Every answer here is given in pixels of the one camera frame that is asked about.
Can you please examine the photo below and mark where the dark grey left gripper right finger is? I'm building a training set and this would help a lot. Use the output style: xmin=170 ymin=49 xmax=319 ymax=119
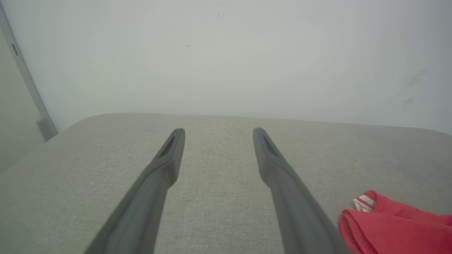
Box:
xmin=252 ymin=127 xmax=354 ymax=254

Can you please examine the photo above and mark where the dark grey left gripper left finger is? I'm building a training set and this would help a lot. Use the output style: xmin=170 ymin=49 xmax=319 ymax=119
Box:
xmin=84 ymin=128 xmax=186 ymax=254

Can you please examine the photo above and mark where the red jersey with white trim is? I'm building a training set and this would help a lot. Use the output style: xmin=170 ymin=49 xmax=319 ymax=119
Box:
xmin=338 ymin=190 xmax=452 ymax=254

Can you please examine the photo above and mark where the grey metal wall rail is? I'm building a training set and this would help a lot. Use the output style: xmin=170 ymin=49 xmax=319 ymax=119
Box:
xmin=0 ymin=7 xmax=58 ymax=142

